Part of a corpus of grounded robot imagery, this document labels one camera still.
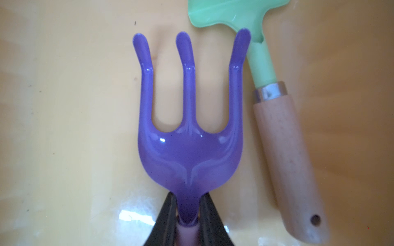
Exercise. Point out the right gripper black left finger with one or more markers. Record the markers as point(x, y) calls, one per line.
point(163, 232)

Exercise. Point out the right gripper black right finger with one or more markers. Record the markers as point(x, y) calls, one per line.
point(212, 231)

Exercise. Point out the purple hand rake pink handle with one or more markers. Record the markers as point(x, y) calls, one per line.
point(190, 162)

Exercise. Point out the green hand rake wooden handle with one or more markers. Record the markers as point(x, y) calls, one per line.
point(288, 160)

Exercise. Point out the yellow plastic storage box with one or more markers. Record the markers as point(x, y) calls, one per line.
point(70, 96)

